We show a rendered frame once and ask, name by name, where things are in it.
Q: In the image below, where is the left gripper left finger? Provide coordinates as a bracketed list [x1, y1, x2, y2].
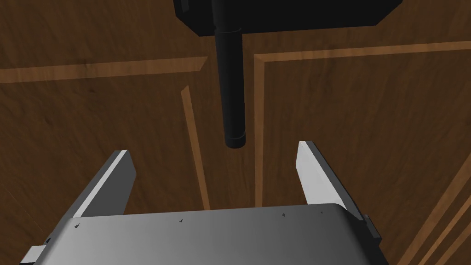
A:
[63, 149, 137, 219]

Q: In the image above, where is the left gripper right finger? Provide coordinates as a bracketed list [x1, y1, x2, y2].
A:
[295, 140, 364, 221]

